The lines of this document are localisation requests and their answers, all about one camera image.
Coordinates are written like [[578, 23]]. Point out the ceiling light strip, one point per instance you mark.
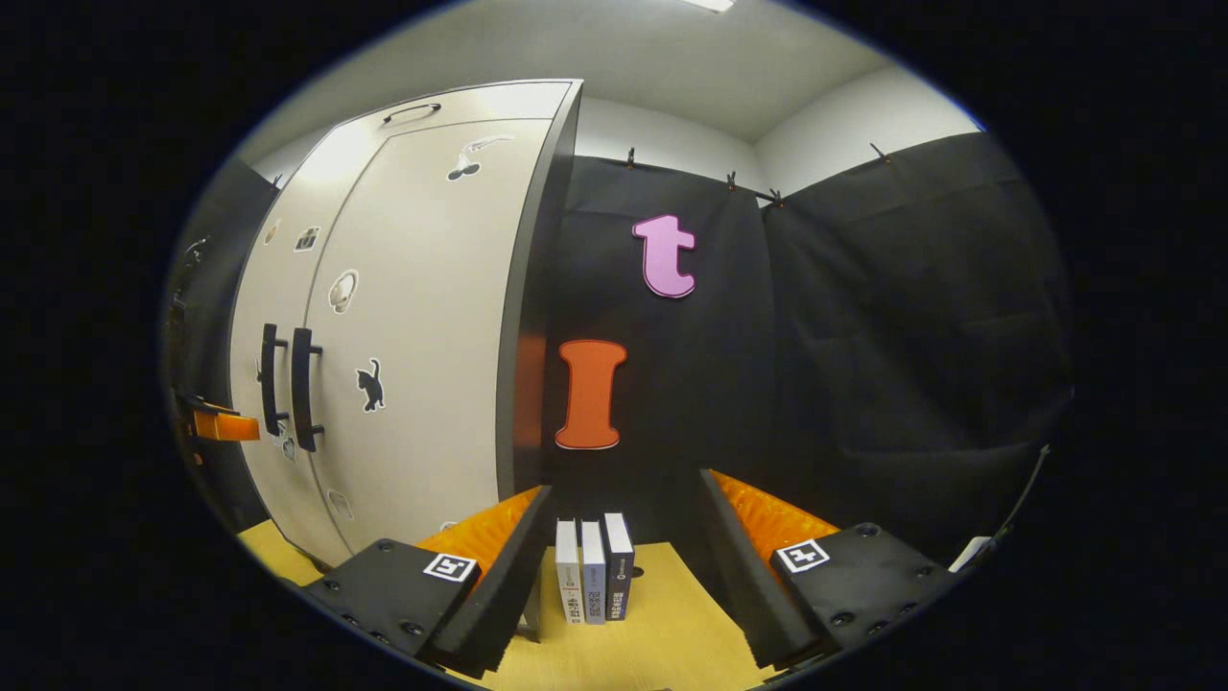
[[708, 4]]

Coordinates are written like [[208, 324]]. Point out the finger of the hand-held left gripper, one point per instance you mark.
[[230, 427]]

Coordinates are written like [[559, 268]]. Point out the black backdrop cloth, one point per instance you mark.
[[863, 336]]

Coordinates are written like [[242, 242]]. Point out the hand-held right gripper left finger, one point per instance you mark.
[[508, 590]]

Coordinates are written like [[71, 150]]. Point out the dark book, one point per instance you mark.
[[619, 571]]

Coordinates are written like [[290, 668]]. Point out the white book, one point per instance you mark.
[[568, 576]]

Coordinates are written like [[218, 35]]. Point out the white cabinet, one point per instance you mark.
[[532, 288]]

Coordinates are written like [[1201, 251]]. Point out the grey book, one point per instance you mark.
[[594, 576]]

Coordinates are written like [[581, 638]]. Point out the white paper sheet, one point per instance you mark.
[[971, 555]]

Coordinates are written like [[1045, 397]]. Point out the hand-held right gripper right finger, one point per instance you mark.
[[743, 576]]

